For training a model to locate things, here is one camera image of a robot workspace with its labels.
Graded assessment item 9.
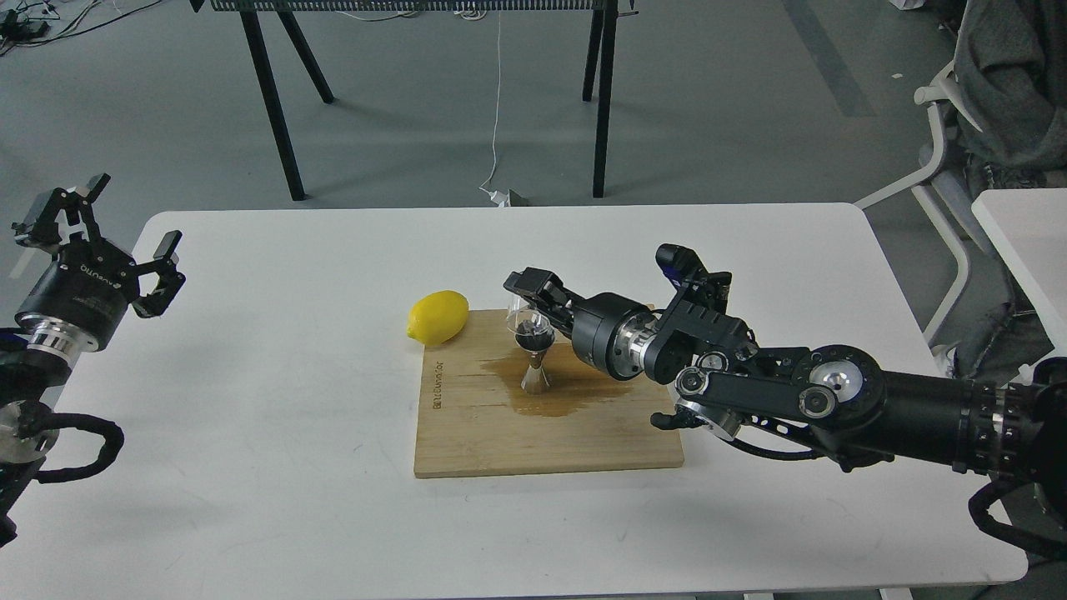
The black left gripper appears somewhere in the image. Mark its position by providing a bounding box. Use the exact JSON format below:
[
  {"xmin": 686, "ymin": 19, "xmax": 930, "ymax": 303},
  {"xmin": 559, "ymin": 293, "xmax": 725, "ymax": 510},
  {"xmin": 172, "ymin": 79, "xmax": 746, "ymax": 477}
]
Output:
[{"xmin": 11, "ymin": 173, "xmax": 186, "ymax": 351}]

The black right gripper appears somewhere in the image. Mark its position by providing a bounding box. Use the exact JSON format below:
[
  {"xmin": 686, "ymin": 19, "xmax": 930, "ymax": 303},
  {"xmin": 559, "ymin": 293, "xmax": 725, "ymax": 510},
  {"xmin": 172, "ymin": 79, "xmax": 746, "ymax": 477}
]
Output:
[{"xmin": 503, "ymin": 268, "xmax": 655, "ymax": 381}]

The small clear glass cup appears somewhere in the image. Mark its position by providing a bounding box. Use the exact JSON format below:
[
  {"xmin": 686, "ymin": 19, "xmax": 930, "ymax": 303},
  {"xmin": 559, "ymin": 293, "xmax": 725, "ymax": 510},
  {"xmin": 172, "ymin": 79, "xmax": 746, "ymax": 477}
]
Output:
[{"xmin": 506, "ymin": 295, "xmax": 555, "ymax": 353}]

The steel double jigger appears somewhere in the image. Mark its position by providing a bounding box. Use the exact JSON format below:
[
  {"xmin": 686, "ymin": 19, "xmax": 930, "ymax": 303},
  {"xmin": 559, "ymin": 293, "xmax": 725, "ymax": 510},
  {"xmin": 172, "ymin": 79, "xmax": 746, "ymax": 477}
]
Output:
[{"xmin": 519, "ymin": 349, "xmax": 550, "ymax": 395}]

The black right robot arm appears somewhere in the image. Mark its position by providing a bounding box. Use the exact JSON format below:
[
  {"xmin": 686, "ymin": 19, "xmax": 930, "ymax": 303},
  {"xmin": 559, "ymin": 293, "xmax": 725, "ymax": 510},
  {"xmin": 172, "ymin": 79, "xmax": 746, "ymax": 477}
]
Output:
[{"xmin": 503, "ymin": 244, "xmax": 1066, "ymax": 560}]

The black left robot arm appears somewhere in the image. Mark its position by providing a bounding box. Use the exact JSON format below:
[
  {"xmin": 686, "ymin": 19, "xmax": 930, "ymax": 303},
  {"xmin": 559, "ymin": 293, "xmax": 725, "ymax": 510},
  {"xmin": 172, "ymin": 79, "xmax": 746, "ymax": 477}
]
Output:
[{"xmin": 1, "ymin": 173, "xmax": 186, "ymax": 544}]

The yellow lemon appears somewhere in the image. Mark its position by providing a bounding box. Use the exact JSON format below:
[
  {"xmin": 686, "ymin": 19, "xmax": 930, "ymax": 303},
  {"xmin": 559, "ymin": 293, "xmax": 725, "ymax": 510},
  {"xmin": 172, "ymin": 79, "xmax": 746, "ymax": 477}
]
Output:
[{"xmin": 405, "ymin": 290, "xmax": 469, "ymax": 347}]

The wooden cutting board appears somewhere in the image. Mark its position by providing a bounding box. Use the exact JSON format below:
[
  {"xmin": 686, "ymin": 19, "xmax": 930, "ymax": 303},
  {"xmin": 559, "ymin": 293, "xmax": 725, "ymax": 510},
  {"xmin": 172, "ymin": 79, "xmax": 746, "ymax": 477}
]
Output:
[{"xmin": 413, "ymin": 310, "xmax": 684, "ymax": 479}]

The white office chair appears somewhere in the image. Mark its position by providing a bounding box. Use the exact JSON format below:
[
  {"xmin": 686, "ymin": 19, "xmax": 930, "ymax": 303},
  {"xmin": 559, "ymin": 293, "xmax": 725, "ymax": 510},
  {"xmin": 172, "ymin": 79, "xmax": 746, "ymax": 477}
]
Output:
[{"xmin": 854, "ymin": 61, "xmax": 997, "ymax": 346}]

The white side table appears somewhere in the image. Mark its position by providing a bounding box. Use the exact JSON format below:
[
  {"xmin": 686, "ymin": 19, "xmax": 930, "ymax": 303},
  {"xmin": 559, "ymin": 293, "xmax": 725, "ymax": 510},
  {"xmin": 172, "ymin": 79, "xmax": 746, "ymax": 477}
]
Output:
[{"xmin": 972, "ymin": 187, "xmax": 1066, "ymax": 357}]

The person in grey hoodie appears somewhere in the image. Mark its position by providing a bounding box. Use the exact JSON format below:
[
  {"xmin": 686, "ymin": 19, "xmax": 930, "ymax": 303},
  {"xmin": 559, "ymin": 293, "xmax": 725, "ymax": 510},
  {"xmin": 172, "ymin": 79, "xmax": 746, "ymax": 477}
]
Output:
[{"xmin": 934, "ymin": 1, "xmax": 1066, "ymax": 383}]

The white hanging cable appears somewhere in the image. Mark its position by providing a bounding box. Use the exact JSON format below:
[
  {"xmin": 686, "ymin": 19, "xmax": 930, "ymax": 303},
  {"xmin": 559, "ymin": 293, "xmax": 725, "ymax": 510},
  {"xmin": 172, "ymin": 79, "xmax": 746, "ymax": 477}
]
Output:
[{"xmin": 479, "ymin": 10, "xmax": 511, "ymax": 207}]

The floor cables and power strip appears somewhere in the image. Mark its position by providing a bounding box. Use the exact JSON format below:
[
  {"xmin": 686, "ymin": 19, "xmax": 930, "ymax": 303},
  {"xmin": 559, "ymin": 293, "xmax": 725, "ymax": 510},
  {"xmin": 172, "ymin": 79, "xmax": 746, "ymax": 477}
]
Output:
[{"xmin": 0, "ymin": 0, "xmax": 168, "ymax": 59}]

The black metal table frame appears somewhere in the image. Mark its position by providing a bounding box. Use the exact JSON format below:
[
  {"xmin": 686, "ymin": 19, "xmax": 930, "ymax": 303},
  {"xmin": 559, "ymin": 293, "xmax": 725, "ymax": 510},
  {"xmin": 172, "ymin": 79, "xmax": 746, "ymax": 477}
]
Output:
[{"xmin": 190, "ymin": 1, "xmax": 638, "ymax": 205}]

